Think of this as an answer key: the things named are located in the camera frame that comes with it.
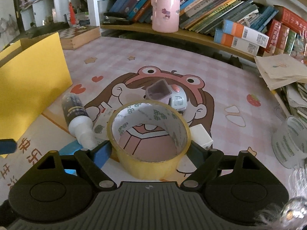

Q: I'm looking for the black white glue bottle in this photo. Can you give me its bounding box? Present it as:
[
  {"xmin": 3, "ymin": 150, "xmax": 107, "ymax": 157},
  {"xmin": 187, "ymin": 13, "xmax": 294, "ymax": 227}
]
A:
[{"xmin": 61, "ymin": 93, "xmax": 98, "ymax": 149}]

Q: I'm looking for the yellow packing tape roll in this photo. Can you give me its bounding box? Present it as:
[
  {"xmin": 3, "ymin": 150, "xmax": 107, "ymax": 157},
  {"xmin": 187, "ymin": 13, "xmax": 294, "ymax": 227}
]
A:
[{"xmin": 107, "ymin": 100, "xmax": 191, "ymax": 180}]

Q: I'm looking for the pink cartoon table mat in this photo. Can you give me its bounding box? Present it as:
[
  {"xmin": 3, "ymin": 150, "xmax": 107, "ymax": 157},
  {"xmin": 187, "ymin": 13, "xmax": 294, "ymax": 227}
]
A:
[{"xmin": 0, "ymin": 36, "xmax": 296, "ymax": 197}]

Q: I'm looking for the yellow cardboard box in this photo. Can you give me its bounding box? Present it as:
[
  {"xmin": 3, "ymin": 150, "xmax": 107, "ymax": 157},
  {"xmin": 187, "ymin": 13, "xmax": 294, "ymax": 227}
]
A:
[{"xmin": 0, "ymin": 32, "xmax": 73, "ymax": 159}]

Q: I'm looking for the grey toy car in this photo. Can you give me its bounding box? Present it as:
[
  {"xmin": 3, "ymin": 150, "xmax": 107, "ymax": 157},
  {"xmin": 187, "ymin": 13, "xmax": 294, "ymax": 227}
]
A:
[{"xmin": 145, "ymin": 79, "xmax": 187, "ymax": 113}]

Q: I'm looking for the clear tape roll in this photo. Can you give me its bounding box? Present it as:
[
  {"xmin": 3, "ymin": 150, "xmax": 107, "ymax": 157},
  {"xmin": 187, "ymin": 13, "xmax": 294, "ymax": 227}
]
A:
[{"xmin": 272, "ymin": 116, "xmax": 306, "ymax": 169}]

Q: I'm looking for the pile of papers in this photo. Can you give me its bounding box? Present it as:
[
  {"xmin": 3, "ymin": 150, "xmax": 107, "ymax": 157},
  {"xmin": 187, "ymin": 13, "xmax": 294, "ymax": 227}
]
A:
[{"xmin": 254, "ymin": 54, "xmax": 306, "ymax": 123}]

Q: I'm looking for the wooden chessboard box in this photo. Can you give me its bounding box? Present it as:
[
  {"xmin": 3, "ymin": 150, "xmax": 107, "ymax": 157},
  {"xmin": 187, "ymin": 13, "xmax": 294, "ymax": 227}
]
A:
[{"xmin": 58, "ymin": 26, "xmax": 101, "ymax": 50}]

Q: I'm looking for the orange blue box lower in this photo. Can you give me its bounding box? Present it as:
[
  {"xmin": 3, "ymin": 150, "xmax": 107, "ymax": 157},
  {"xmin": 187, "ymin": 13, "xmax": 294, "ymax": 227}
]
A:
[{"xmin": 214, "ymin": 29, "xmax": 259, "ymax": 56}]

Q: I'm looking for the orange blue box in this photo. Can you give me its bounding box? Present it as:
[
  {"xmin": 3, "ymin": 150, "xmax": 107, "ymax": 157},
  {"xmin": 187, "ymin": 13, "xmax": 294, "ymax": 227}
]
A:
[
  {"xmin": 214, "ymin": 29, "xmax": 259, "ymax": 56},
  {"xmin": 222, "ymin": 19, "xmax": 269, "ymax": 48}
]

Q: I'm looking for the orange blue box upper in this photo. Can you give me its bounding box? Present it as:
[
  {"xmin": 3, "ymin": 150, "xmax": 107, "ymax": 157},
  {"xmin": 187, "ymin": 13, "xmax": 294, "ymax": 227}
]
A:
[{"xmin": 222, "ymin": 19, "xmax": 269, "ymax": 48}]

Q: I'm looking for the red book set box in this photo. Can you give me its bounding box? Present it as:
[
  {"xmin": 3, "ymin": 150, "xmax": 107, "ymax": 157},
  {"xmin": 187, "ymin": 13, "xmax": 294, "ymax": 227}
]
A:
[{"xmin": 274, "ymin": 5, "xmax": 307, "ymax": 34}]

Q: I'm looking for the pink patterned cylinder cup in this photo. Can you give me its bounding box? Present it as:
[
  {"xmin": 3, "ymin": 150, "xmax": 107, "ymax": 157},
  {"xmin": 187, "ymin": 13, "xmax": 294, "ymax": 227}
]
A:
[{"xmin": 151, "ymin": 0, "xmax": 180, "ymax": 33}]

